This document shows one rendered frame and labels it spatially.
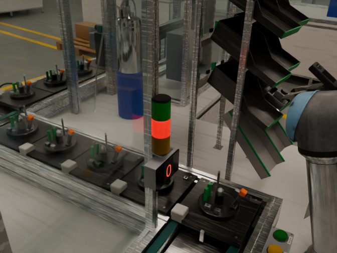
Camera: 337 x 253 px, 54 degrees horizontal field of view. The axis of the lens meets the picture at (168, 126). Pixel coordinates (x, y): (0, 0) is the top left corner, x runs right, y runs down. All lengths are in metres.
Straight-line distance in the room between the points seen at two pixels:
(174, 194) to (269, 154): 0.43
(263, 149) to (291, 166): 0.32
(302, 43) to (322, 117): 4.31
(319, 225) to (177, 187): 0.55
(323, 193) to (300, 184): 0.73
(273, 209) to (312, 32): 3.94
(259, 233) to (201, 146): 0.68
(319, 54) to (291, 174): 3.53
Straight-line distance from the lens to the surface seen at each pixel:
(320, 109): 0.76
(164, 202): 1.18
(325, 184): 0.82
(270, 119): 1.27
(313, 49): 5.02
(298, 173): 1.62
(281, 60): 1.36
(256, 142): 1.36
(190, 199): 1.20
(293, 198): 1.47
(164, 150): 0.88
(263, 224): 1.17
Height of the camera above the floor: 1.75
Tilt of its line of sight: 28 degrees down
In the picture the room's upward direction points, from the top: 1 degrees clockwise
